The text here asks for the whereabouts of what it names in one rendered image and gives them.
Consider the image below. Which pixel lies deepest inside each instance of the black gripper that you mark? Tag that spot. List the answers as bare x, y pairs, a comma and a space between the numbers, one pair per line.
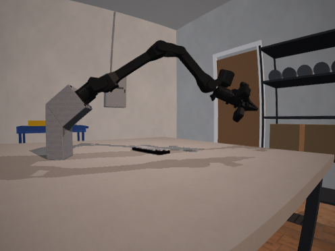
245, 105

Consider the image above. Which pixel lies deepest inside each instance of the black keyboard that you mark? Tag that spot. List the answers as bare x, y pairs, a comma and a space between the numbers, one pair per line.
157, 151

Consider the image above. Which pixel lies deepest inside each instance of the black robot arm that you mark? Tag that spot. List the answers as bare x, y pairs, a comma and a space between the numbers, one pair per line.
205, 82

